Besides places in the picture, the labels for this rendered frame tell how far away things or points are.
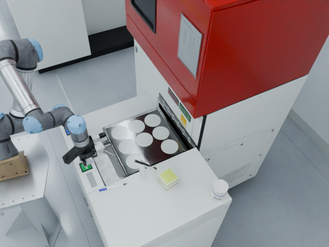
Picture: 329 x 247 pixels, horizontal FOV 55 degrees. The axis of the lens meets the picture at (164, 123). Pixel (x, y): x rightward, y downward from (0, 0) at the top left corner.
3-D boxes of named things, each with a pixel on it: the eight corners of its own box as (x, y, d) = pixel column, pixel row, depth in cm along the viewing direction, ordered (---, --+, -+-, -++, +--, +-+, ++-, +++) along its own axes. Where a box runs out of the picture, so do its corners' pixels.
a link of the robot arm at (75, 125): (76, 110, 140) (88, 120, 136) (81, 125, 149) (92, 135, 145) (61, 119, 136) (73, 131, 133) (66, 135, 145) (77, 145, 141)
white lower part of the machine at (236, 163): (202, 114, 316) (216, 48, 252) (253, 180, 272) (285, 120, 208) (138, 140, 294) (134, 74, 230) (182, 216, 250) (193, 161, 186)
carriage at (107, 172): (98, 137, 190) (97, 135, 187) (122, 187, 170) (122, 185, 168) (85, 142, 187) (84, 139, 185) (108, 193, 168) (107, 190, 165)
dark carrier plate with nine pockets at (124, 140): (157, 110, 199) (157, 109, 199) (184, 151, 181) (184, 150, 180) (105, 129, 188) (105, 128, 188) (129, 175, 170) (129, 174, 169)
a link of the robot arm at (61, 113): (44, 105, 140) (58, 119, 135) (66, 100, 148) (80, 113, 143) (42, 119, 144) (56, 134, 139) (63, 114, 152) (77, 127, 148)
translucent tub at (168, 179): (169, 173, 163) (169, 166, 158) (177, 184, 160) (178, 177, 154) (157, 181, 160) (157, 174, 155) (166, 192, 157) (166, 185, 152)
